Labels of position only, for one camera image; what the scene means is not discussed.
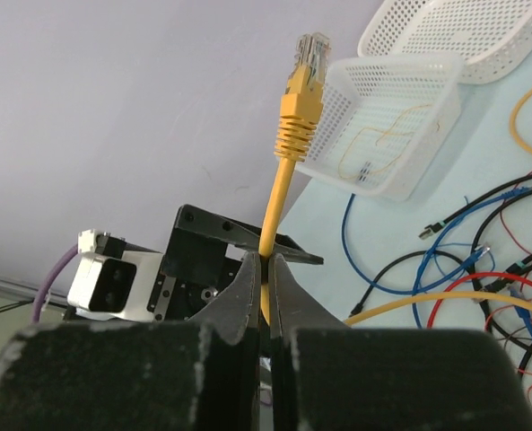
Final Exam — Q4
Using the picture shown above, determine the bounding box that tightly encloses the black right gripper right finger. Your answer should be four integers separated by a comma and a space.
268, 256, 532, 430

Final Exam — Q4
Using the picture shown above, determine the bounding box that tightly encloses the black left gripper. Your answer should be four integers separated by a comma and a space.
146, 205, 324, 323

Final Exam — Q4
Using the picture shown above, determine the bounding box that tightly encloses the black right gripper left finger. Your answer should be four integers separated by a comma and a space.
0, 253, 259, 430

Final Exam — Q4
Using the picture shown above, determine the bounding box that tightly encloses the yellow ethernet cable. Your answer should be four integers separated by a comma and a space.
510, 74, 532, 163
256, 31, 532, 329

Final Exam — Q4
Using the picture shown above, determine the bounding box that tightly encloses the black ethernet cable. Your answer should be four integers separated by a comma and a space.
349, 177, 532, 315

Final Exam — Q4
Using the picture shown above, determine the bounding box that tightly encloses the thin yellow wire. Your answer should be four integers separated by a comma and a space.
336, 103, 441, 180

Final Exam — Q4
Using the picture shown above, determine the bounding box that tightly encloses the translucent basket front left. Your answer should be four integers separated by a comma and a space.
296, 52, 465, 201

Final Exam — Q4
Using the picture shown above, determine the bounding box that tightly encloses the white basket back left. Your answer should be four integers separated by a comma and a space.
357, 0, 532, 84

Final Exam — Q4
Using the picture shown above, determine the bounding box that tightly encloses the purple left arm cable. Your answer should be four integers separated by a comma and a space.
31, 244, 81, 322

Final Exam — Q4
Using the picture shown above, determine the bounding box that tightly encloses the red ethernet cable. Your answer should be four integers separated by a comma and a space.
426, 165, 532, 423

